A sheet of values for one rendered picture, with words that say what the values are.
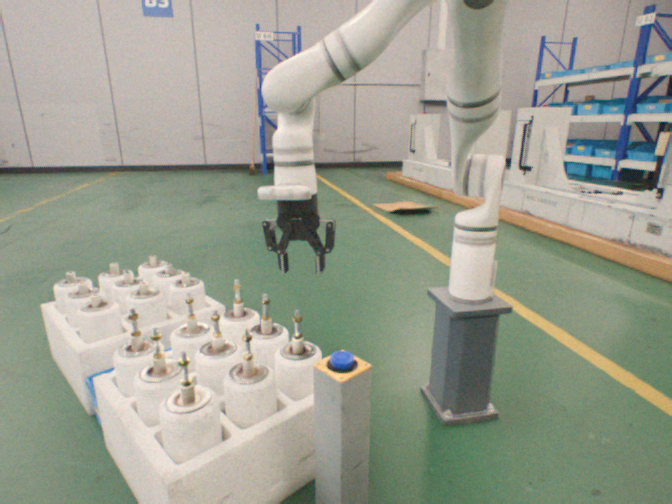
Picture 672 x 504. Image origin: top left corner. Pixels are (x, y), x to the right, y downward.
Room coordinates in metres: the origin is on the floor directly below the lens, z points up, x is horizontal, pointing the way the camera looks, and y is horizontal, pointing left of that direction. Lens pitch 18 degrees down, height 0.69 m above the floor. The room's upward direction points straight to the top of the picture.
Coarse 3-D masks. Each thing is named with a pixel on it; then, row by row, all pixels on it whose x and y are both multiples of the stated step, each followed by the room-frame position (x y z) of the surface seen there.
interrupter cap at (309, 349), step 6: (306, 342) 0.81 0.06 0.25; (282, 348) 0.78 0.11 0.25; (288, 348) 0.78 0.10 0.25; (306, 348) 0.79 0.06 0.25; (312, 348) 0.78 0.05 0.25; (282, 354) 0.76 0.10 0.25; (288, 354) 0.76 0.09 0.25; (294, 354) 0.76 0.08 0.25; (300, 354) 0.76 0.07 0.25; (306, 354) 0.76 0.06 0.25; (312, 354) 0.76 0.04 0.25; (294, 360) 0.74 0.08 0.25; (300, 360) 0.74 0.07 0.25
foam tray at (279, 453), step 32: (96, 384) 0.78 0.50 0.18; (128, 416) 0.67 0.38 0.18; (224, 416) 0.67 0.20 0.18; (288, 416) 0.67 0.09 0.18; (128, 448) 0.65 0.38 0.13; (160, 448) 0.58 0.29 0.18; (224, 448) 0.58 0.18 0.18; (256, 448) 0.61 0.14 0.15; (288, 448) 0.66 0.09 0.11; (128, 480) 0.68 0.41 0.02; (160, 480) 0.53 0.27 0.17; (192, 480) 0.53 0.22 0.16; (224, 480) 0.57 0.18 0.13; (256, 480) 0.61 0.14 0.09; (288, 480) 0.66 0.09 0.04
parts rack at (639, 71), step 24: (648, 24) 5.44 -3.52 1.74; (600, 72) 6.01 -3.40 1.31; (624, 72) 5.64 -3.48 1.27; (648, 72) 5.31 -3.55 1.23; (576, 120) 6.27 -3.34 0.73; (600, 120) 5.86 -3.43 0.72; (624, 120) 5.51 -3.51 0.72; (648, 120) 5.18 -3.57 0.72; (624, 144) 5.44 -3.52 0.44; (648, 168) 5.05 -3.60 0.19
